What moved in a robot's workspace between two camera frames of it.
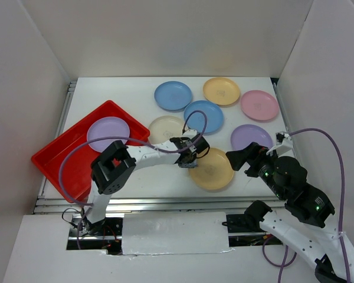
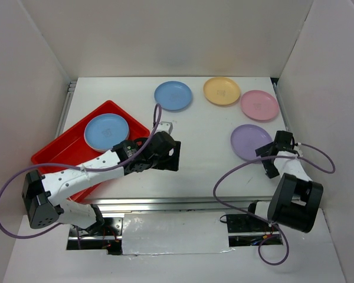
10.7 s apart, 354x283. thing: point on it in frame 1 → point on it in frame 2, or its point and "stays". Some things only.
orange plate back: [221, 91] stays
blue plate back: [173, 96] stays
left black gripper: [191, 164] → [170, 162]
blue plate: [197, 119] → [102, 131]
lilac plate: [243, 135] stays
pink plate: [259, 105] stays
